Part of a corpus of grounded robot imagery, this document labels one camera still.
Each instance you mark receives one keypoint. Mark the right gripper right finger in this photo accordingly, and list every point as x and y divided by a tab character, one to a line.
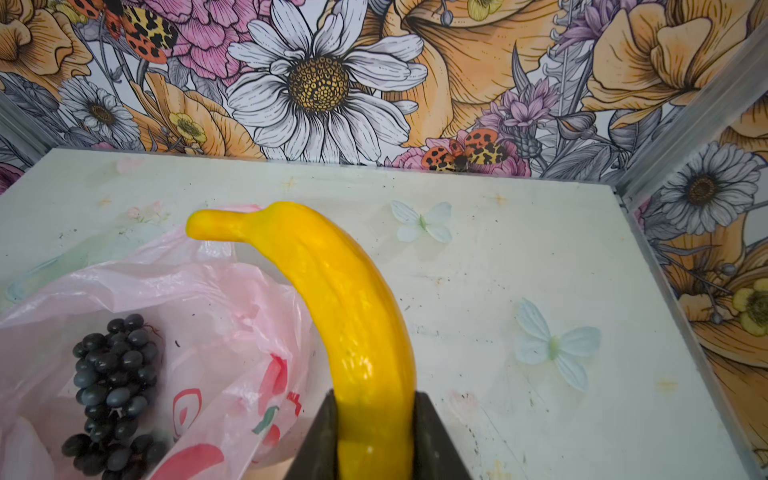
435	456

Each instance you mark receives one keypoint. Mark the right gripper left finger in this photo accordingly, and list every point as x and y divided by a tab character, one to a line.
316	459

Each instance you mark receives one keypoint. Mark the yellow fake banana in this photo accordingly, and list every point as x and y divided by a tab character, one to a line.
356	314

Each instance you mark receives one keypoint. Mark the pink plastic bag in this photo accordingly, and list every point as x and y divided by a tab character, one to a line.
231	350

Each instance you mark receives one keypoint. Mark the dark fake grapes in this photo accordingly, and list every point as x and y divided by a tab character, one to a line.
116	374

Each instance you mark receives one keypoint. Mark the right aluminium corner post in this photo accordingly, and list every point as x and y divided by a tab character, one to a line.
738	86

